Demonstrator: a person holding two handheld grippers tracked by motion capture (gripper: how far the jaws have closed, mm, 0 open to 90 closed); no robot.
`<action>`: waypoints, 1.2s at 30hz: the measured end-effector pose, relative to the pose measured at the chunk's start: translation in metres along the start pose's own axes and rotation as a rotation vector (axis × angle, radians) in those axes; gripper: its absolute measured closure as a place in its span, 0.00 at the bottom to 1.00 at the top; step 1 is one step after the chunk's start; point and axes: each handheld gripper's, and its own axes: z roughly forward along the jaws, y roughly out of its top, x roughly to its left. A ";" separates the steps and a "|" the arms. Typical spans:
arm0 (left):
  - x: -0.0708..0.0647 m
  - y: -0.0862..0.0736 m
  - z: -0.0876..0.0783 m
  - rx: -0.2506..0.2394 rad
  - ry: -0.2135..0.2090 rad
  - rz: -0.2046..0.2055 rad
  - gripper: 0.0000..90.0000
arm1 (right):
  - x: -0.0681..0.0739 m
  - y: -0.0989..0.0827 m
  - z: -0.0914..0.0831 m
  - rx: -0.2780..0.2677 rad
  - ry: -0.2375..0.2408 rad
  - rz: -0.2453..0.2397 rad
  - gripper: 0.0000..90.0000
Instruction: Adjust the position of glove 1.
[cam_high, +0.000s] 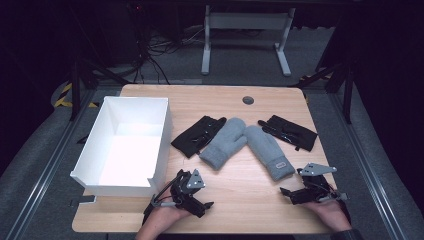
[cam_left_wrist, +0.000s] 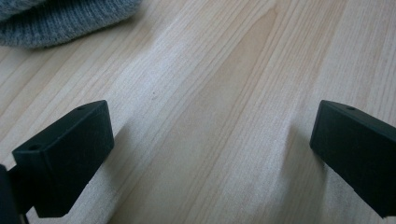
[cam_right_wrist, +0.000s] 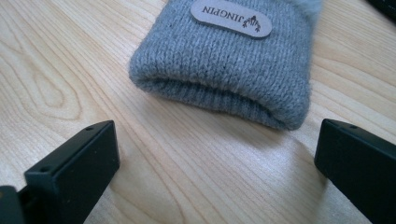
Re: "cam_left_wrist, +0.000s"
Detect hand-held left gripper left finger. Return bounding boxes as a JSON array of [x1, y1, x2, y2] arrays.
[[8, 100, 115, 218]]

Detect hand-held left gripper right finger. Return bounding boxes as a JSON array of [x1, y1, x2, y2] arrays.
[[309, 100, 396, 218]]

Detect grey knitted mitten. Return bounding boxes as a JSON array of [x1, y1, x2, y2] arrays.
[[0, 0, 143, 49]]

